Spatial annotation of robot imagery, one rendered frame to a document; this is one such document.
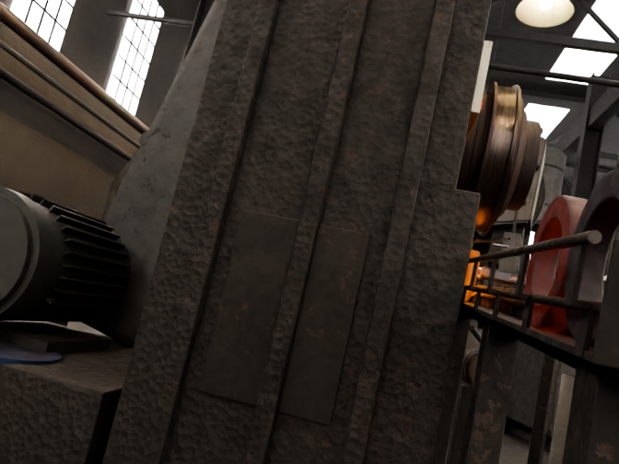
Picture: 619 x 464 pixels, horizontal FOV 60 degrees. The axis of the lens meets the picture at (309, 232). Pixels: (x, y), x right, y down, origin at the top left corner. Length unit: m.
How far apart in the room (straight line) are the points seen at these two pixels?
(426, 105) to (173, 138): 1.22
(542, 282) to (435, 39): 0.68
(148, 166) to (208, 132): 0.90
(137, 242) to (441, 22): 1.38
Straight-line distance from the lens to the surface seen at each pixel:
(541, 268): 0.86
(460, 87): 1.32
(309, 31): 1.39
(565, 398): 2.39
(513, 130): 1.58
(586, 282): 0.68
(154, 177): 2.19
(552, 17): 7.10
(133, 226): 2.18
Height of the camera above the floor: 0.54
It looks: 8 degrees up
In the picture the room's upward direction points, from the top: 13 degrees clockwise
